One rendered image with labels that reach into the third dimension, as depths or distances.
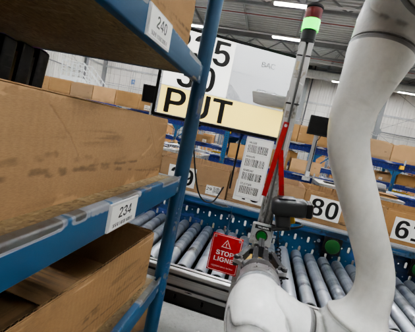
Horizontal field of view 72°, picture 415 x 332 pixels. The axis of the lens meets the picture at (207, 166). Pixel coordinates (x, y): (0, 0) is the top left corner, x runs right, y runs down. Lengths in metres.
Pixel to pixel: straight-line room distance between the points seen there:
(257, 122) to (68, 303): 0.81
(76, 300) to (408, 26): 0.55
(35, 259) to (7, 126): 0.09
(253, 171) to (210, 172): 0.66
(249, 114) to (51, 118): 0.81
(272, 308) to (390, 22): 0.45
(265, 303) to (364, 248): 0.17
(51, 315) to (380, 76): 0.51
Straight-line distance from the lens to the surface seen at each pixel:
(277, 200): 0.88
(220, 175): 1.54
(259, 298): 0.49
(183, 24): 0.50
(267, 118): 1.03
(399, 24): 0.52
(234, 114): 0.99
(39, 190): 0.28
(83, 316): 0.42
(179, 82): 0.98
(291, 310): 0.51
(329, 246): 1.55
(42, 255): 0.24
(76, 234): 0.27
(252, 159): 0.92
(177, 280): 1.08
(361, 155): 0.49
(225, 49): 1.03
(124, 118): 0.36
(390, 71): 0.51
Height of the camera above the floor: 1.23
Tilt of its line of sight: 7 degrees down
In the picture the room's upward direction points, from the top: 12 degrees clockwise
